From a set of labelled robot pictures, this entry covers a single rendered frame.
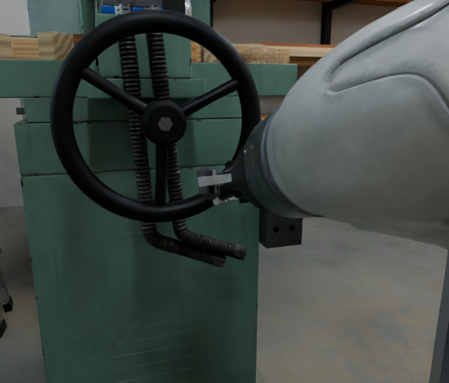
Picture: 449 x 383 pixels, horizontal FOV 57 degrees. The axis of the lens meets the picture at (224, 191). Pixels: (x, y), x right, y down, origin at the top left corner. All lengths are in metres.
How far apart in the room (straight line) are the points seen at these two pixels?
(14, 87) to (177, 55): 0.27
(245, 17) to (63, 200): 2.84
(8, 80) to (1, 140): 2.54
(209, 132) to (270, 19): 2.79
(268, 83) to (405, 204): 0.64
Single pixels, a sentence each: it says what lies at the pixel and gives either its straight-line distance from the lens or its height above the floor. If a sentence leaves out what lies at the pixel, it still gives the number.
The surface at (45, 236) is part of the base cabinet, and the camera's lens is 0.80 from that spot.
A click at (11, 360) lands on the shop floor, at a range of 1.59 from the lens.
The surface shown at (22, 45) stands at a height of 0.93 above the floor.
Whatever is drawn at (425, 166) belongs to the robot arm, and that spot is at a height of 0.83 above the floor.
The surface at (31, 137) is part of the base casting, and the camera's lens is 0.76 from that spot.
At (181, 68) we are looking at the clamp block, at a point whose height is 0.88.
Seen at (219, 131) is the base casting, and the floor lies 0.78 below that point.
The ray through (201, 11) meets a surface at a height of 1.04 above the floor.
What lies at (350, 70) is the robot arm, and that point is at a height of 0.87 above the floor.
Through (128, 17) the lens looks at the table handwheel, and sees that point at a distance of 0.57.
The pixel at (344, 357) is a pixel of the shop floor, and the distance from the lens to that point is 1.49.
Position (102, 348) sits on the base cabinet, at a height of 0.36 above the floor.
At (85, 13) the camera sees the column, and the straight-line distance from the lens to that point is 1.11.
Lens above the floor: 0.86
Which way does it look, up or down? 14 degrees down
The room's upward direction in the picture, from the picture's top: straight up
